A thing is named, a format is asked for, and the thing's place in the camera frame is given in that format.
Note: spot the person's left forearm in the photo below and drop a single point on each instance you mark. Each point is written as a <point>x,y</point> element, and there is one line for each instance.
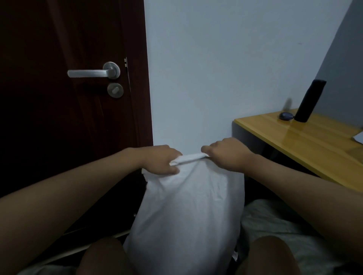
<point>62,204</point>

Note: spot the person's right hand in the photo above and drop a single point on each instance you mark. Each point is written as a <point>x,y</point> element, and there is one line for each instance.
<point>231,155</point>

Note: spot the person's right leg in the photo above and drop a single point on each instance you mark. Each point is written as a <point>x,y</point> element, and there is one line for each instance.
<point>266,257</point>

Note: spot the yellow wooden desk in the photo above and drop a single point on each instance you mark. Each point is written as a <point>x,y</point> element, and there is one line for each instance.
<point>306,138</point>

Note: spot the green woven sack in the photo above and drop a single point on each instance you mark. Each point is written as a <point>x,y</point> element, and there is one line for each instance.
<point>48,270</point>

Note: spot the person's leg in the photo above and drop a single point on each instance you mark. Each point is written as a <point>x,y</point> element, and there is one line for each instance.
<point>102,257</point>
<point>266,257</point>

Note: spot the silver thumb-turn lock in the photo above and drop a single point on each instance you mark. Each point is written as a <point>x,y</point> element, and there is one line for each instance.
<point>115,90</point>

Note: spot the person's right forearm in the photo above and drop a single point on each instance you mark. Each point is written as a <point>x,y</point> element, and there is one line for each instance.
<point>312,195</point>

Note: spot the dark brown wooden door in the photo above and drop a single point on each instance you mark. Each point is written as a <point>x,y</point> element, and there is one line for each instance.
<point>139,70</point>

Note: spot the silver door latch plate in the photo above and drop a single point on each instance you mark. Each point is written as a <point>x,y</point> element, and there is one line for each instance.
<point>127,73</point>

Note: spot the person's left hand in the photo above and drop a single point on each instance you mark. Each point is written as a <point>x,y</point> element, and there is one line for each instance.
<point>160,160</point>

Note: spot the black cylindrical bottle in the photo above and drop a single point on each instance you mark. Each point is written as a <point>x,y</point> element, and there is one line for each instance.
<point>309,101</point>

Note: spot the grey woven sack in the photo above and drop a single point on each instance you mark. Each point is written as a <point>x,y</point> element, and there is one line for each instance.
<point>272,223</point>

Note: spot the small dark round case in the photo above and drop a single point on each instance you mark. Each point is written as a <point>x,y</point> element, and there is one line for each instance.
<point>286,116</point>

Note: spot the white tissue sheet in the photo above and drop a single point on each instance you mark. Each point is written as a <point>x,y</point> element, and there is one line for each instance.
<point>358,137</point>

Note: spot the white bag with red print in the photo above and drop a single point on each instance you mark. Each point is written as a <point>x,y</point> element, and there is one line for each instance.
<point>190,215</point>

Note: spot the person's left leg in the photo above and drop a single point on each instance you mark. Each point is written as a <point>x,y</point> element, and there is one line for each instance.
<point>102,257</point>

